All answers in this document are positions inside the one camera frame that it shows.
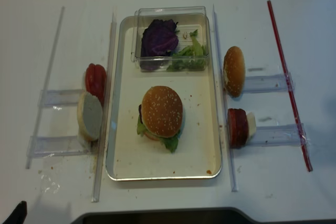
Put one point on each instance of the sesame top bun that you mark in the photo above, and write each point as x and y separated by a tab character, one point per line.
162	111

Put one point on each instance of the sesame bun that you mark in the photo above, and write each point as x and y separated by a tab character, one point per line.
162	111
234	71

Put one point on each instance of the green lettuce on burger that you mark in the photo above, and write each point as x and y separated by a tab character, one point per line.
170	143

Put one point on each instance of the green lettuce in container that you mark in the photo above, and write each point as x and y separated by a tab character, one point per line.
191	57

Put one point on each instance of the red tomato slices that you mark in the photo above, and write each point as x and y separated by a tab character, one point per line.
95	81

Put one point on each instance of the white cheese slice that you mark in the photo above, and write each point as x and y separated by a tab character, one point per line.
252	128

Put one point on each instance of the purple cabbage leaf on burger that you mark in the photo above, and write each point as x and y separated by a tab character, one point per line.
140	114

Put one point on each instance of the clear plastic container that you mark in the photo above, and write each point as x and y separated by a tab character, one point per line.
188	19

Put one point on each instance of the purple cabbage leaf in container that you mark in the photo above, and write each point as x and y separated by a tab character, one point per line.
159	39

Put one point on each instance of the silver metal baking tray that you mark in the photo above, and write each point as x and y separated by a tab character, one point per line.
131	156

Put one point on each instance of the white bun half left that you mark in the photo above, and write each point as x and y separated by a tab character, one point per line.
89	116

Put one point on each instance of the clear holder upper right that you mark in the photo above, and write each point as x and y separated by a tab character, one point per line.
265	84

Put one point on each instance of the clear holder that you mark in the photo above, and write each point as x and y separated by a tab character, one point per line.
60	97
285	135
265	84
59	146

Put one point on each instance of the clear holder upper left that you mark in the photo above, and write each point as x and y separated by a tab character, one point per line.
60	97

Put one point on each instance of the clear holder lower right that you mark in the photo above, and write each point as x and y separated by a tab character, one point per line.
285	135

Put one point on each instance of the red plastic strip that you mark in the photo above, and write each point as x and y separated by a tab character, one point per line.
300	128

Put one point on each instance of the clear strip far left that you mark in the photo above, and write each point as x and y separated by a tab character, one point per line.
44	91

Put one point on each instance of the clear holder lower left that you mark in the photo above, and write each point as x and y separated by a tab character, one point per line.
59	146

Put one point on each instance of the black object bottom left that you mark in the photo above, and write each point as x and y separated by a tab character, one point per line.
18	215

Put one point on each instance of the clear rail left of tray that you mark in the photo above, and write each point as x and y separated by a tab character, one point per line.
102	140

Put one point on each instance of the clear rail of tray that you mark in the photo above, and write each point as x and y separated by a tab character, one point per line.
229	153
102	140

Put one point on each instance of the clear rail right of tray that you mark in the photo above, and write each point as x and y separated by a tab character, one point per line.
229	153

